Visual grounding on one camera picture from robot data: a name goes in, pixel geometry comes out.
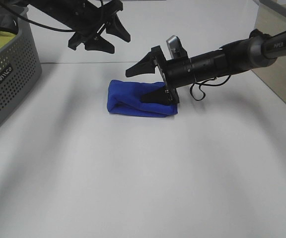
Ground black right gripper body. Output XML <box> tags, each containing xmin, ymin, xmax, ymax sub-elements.
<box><xmin>151</xmin><ymin>46</ymin><xmax>195</xmax><ymax>104</ymax></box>

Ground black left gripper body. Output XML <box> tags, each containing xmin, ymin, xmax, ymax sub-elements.
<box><xmin>66</xmin><ymin>0</ymin><xmax>123</xmax><ymax>50</ymax></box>

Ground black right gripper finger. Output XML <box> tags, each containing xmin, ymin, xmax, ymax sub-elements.
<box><xmin>125</xmin><ymin>52</ymin><xmax>156</xmax><ymax>77</ymax></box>
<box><xmin>140</xmin><ymin>86</ymin><xmax>168</xmax><ymax>103</ymax></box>

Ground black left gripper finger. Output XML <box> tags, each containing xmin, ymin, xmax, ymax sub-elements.
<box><xmin>84</xmin><ymin>35</ymin><xmax>115</xmax><ymax>54</ymax></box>
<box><xmin>106</xmin><ymin>14</ymin><xmax>131</xmax><ymax>43</ymax></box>

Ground blue towel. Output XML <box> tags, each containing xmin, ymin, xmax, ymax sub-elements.
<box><xmin>107</xmin><ymin>79</ymin><xmax>178</xmax><ymax>118</ymax></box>

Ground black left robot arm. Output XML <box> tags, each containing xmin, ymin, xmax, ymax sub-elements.
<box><xmin>25</xmin><ymin>0</ymin><xmax>131</xmax><ymax>54</ymax></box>

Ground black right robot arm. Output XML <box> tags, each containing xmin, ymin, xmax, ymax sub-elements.
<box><xmin>126</xmin><ymin>29</ymin><xmax>286</xmax><ymax>105</ymax></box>

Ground black cloth in basket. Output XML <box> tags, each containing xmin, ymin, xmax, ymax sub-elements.
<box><xmin>0</xmin><ymin>13</ymin><xmax>18</xmax><ymax>35</ymax></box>

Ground grey perforated laundry basket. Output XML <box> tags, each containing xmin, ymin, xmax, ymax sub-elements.
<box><xmin>0</xmin><ymin>8</ymin><xmax>42</xmax><ymax>126</ymax></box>

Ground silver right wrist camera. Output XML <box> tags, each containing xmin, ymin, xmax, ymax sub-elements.
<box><xmin>166</xmin><ymin>35</ymin><xmax>188</xmax><ymax>59</ymax></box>

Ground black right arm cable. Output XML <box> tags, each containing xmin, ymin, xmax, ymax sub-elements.
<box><xmin>189</xmin><ymin>74</ymin><xmax>233</xmax><ymax>102</ymax></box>

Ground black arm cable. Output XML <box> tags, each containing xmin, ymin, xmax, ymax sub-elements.
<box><xmin>0</xmin><ymin>0</ymin><xmax>109</xmax><ymax>35</ymax></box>
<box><xmin>189</xmin><ymin>74</ymin><xmax>233</xmax><ymax>102</ymax></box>

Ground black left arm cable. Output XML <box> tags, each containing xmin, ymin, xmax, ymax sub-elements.
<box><xmin>0</xmin><ymin>0</ymin><xmax>109</xmax><ymax>35</ymax></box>

